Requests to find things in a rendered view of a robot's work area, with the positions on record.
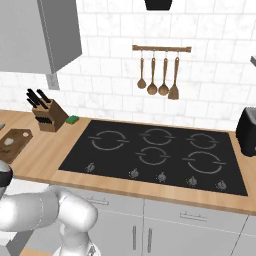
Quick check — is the wooden cutting board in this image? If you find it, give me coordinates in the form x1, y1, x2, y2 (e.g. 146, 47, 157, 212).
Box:
0, 128, 34, 165

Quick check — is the black hob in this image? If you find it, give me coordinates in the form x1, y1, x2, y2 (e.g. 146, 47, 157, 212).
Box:
58, 119, 250, 197

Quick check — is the wooden ladle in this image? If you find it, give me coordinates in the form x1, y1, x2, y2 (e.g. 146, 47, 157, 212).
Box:
146, 57, 159, 96
157, 57, 170, 97

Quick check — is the small wooden spoon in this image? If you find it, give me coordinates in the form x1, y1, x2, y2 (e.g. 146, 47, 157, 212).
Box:
136, 57, 148, 90

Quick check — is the green sponge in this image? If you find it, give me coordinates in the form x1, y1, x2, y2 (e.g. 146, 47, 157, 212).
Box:
65, 114, 80, 125

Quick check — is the wooden spatula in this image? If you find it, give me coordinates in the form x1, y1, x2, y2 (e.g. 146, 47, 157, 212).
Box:
167, 56, 181, 101

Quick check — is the grey drawer front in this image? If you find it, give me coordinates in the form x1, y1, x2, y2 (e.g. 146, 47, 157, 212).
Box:
143, 198, 250, 235
49, 185, 145, 219

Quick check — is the wooden knife block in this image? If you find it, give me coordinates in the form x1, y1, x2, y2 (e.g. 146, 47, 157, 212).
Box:
31, 98, 70, 134

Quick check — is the grey cupboard door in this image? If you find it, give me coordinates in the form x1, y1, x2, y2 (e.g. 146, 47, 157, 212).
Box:
142, 217, 248, 256
87, 211, 145, 256
231, 215, 256, 256

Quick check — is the black toaster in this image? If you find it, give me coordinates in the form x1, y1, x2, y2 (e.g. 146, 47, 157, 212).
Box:
235, 106, 256, 158

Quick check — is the black range hood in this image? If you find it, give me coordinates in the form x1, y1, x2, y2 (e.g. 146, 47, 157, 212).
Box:
143, 0, 174, 11

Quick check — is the wooden utensil rail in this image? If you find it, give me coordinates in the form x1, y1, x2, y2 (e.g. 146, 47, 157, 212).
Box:
131, 44, 193, 54

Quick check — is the grey wall socket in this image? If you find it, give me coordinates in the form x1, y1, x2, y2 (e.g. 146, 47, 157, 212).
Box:
47, 73, 61, 91

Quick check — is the black-handled knife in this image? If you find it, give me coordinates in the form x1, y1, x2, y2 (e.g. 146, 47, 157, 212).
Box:
26, 88, 42, 108
36, 88, 52, 103
25, 98, 38, 110

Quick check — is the grey drawer handle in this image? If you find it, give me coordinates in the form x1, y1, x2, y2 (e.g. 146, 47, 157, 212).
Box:
179, 211, 208, 223

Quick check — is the grey cupboard door handle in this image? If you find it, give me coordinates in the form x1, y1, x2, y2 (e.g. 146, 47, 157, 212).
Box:
147, 227, 154, 253
132, 225, 138, 251

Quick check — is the grey wall cupboard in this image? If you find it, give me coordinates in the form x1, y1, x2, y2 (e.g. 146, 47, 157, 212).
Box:
0, 0, 83, 75

